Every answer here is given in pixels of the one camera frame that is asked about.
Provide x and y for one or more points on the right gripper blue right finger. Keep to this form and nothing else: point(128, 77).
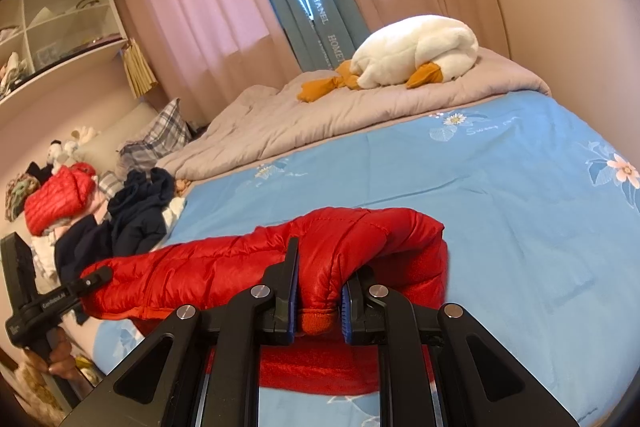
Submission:
point(355, 311)

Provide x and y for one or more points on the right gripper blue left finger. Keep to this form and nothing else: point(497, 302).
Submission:
point(278, 327)

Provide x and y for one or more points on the red down jacket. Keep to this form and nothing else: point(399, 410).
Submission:
point(64, 195)
point(405, 249)

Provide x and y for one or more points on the dark navy clothes pile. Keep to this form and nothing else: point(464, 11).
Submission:
point(134, 225)

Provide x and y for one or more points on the person left hand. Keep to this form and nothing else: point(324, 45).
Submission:
point(59, 363)

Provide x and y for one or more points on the green patterned cloth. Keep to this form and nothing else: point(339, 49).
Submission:
point(17, 192)

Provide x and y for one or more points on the folded red down jacket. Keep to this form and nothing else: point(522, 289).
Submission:
point(64, 195)

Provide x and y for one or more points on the small plush toys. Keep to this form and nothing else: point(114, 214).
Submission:
point(59, 152)

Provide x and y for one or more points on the grey quilt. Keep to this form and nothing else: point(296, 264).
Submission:
point(265, 122)

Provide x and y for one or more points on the plaid pillow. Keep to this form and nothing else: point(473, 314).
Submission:
point(167, 133)

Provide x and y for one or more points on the blue floral bed sheet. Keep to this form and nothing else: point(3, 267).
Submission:
point(540, 216)

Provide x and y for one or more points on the yellow tassel hanging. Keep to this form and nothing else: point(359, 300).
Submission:
point(139, 73)

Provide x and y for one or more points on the white plush goose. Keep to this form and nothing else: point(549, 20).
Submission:
point(413, 52)

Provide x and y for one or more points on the pink left curtain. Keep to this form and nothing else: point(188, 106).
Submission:
point(207, 52)

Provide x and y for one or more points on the white wall shelf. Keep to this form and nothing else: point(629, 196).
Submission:
point(47, 42)

